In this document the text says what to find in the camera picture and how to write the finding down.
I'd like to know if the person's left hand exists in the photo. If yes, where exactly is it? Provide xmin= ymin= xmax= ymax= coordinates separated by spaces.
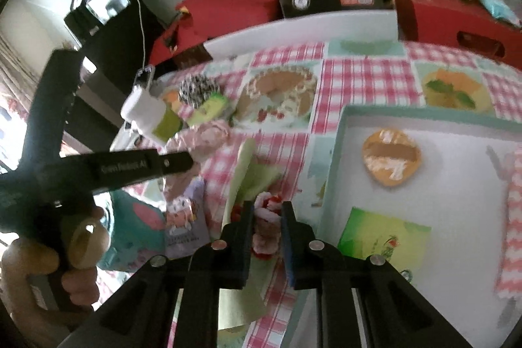
xmin=0 ymin=206 xmax=112 ymax=337

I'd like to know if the purple cartoon wipes packet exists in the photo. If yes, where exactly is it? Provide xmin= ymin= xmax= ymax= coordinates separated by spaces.
xmin=163 ymin=177 xmax=210 ymax=255

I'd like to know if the orange bread squishy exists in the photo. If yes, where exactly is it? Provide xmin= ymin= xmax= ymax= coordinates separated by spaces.
xmin=362 ymin=128 xmax=422 ymax=186

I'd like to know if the pink white zigzag sock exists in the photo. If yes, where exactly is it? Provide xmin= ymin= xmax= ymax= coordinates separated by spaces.
xmin=495 ymin=150 xmax=522 ymax=297

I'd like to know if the white bottle green label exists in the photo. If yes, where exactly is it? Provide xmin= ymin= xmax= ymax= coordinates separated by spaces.
xmin=121 ymin=85 xmax=184 ymax=147

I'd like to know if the black smartphone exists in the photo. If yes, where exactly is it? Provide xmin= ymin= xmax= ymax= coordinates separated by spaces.
xmin=134 ymin=64 xmax=156 ymax=92

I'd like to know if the leopard print scrunchie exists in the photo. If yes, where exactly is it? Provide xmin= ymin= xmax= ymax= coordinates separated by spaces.
xmin=178 ymin=74 xmax=219 ymax=106

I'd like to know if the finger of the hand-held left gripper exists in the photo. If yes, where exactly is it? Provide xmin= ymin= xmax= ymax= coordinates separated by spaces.
xmin=158 ymin=151 xmax=194 ymax=176

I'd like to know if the red gift box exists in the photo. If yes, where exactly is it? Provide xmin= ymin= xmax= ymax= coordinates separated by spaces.
xmin=385 ymin=0 xmax=522 ymax=65

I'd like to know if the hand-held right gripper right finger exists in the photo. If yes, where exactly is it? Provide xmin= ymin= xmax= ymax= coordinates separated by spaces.
xmin=281 ymin=201 xmax=476 ymax=348

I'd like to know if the shallow teal box tray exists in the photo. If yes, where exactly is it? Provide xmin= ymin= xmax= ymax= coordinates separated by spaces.
xmin=281 ymin=104 xmax=522 ymax=348

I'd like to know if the light green cloth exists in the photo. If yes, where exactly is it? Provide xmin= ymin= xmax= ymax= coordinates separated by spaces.
xmin=218 ymin=138 xmax=288 ymax=330

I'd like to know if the pink checked printed tablecloth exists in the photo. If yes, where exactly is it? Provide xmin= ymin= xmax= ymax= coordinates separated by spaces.
xmin=110 ymin=40 xmax=522 ymax=348

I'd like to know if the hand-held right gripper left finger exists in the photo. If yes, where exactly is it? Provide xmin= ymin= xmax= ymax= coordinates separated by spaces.
xmin=53 ymin=200 xmax=255 ymax=348

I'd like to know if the light blue wipes pack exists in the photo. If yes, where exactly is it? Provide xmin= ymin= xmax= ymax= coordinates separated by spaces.
xmin=475 ymin=0 xmax=522 ymax=26

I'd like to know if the pink red fabric piece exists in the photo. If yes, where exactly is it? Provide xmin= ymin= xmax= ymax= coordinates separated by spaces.
xmin=251 ymin=191 xmax=284 ymax=261

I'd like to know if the black cabinet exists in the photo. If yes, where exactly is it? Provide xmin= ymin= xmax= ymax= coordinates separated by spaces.
xmin=63 ymin=1 xmax=166 ymax=153

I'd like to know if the white cable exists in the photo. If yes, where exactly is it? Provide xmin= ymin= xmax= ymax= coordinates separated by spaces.
xmin=126 ymin=0 xmax=149 ymax=67

